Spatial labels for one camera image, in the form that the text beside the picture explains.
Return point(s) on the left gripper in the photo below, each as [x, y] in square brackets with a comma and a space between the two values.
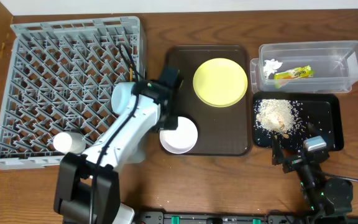
[169, 104]

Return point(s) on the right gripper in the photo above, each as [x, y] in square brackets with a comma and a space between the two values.
[293, 164]

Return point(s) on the white pink bowl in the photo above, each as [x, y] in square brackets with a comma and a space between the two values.
[181, 140]

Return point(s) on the rice food scraps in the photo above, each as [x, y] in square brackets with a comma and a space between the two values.
[287, 120]

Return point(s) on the yellow round plate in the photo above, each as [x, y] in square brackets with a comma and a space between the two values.
[220, 82]

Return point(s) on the green orange snack wrapper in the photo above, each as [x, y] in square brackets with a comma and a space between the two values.
[299, 72]

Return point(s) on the white tissue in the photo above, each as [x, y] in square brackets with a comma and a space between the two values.
[270, 67]

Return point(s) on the light blue bowl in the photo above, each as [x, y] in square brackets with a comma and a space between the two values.
[66, 142]

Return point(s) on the wooden chopstick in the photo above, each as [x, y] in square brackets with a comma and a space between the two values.
[131, 75]

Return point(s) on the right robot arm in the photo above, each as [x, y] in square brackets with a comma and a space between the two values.
[329, 198]

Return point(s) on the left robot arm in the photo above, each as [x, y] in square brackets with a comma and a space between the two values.
[88, 179]

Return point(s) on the black waste tray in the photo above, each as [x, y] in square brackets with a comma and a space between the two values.
[332, 100]

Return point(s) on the clear plastic waste bin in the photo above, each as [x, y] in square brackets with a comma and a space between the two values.
[335, 65]

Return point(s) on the grey dishwasher rack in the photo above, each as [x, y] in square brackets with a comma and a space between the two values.
[60, 79]

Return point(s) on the dark brown serving tray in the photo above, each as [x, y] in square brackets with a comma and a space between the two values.
[221, 131]

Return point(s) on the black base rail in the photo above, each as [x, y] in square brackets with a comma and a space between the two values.
[153, 217]

